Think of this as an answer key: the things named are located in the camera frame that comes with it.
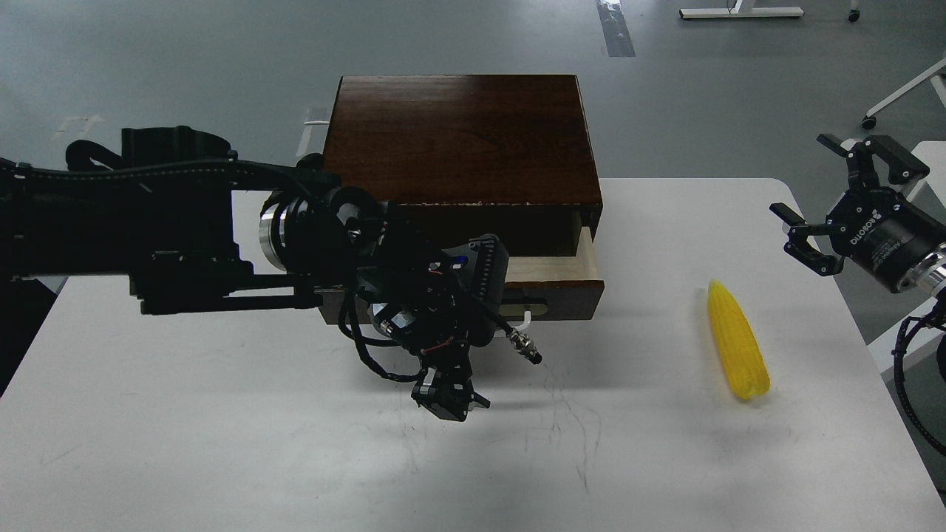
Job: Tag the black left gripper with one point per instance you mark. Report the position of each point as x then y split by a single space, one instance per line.
416 304

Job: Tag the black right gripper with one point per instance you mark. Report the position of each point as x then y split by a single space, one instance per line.
883 240

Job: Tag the wooden drawer with white handle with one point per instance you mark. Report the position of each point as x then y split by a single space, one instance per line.
553 266

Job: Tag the yellow corn cob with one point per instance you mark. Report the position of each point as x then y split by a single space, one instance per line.
738 350

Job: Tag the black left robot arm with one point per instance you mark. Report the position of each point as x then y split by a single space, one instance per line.
198 230

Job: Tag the dark wooden drawer cabinet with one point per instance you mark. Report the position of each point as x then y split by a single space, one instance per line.
464 155

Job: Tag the white wheeled desk leg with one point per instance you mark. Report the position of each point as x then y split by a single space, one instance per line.
933 75

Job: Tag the white side table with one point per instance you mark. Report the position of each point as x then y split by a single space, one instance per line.
887 352

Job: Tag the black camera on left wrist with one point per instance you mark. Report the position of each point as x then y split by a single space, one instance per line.
480 267

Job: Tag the white desk frame base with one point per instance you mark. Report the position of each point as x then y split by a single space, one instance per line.
742 10

